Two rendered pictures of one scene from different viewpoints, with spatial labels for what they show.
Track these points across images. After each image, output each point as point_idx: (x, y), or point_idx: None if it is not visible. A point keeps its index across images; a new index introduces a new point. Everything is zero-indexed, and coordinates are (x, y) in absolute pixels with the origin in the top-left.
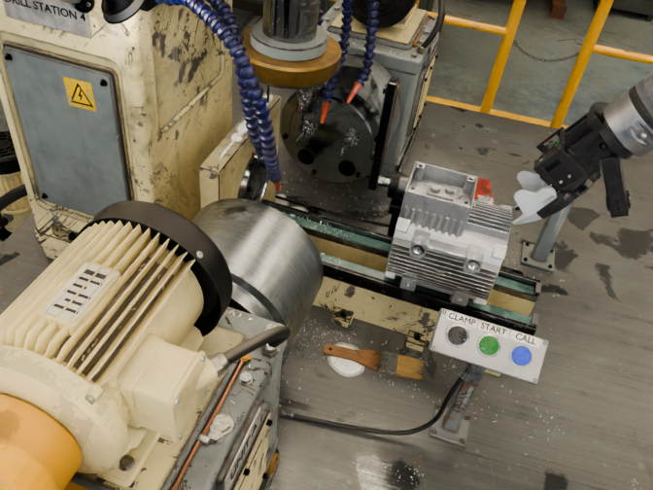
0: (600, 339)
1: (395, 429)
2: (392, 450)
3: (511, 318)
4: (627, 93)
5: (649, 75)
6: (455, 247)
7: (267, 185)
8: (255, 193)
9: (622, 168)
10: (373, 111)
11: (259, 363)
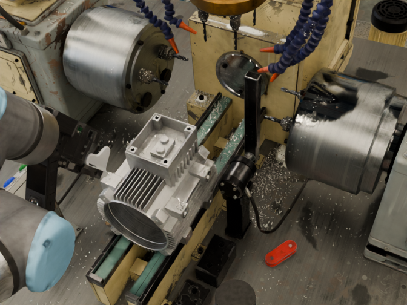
0: None
1: (73, 201)
2: (59, 195)
3: (106, 262)
4: (29, 101)
5: (19, 97)
6: (125, 170)
7: (274, 103)
8: (240, 82)
9: (43, 180)
10: (295, 117)
11: (19, 29)
